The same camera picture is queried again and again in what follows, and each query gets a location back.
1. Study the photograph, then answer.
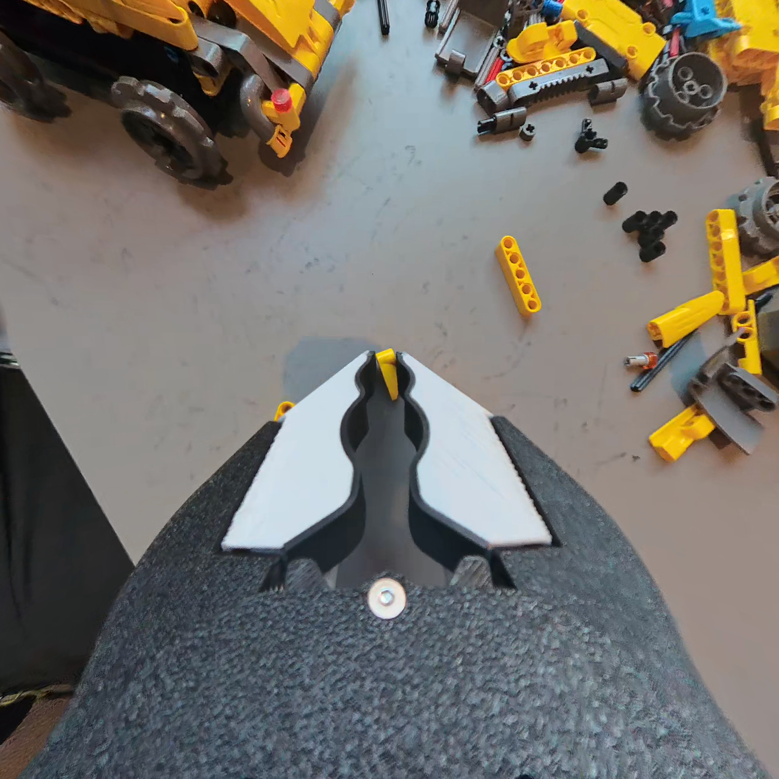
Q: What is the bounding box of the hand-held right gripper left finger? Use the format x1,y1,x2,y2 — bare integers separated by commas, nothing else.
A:
221,351,378,573

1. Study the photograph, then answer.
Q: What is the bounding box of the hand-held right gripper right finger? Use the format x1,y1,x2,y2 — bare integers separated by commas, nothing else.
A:
396,352,554,574

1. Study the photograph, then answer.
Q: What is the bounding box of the small yellow wedge piece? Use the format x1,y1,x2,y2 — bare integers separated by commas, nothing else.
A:
374,348,400,402

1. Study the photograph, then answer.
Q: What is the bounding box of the yellow brick toy car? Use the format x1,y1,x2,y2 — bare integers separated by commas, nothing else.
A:
0,0,357,187

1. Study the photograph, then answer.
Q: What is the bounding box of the grey desk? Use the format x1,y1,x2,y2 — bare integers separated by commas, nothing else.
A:
0,0,779,779

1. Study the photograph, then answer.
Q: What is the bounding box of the yellow brick panel piece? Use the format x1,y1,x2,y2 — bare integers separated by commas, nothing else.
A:
648,404,717,463

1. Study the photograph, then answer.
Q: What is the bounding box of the short yellow brick beam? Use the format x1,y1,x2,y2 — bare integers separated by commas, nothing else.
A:
494,235,543,318

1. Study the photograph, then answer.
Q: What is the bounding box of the thin black axle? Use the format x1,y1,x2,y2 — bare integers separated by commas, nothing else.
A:
629,331,695,393

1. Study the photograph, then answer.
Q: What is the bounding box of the person's dark clothing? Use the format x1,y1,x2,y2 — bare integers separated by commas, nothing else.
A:
0,347,135,779

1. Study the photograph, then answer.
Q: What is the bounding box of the yellow tapered brick piece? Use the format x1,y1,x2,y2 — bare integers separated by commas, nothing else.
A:
646,290,725,348

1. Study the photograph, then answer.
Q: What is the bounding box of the dark grey curved panel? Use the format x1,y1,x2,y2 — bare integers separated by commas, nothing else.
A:
687,346,779,455

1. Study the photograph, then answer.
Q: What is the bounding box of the cluster of black connectors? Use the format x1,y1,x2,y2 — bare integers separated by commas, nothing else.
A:
621,209,679,264

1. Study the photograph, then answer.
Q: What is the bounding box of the yellow angled brick beam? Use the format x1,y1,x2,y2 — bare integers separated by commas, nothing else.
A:
705,208,779,316

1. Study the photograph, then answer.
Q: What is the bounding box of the grey toy wheel hub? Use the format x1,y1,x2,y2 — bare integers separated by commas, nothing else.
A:
723,176,779,257

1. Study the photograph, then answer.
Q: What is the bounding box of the pile of small brick parts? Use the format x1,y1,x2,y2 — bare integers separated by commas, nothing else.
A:
376,0,670,154

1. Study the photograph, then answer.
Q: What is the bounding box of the black toy wheel hub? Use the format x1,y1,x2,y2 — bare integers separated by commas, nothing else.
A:
638,51,729,141

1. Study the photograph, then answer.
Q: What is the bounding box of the bundle of yellow beams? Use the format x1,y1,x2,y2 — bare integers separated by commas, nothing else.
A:
709,0,779,132

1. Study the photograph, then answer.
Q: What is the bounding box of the blue brick separator tool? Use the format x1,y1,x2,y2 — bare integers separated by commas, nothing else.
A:
669,0,741,39

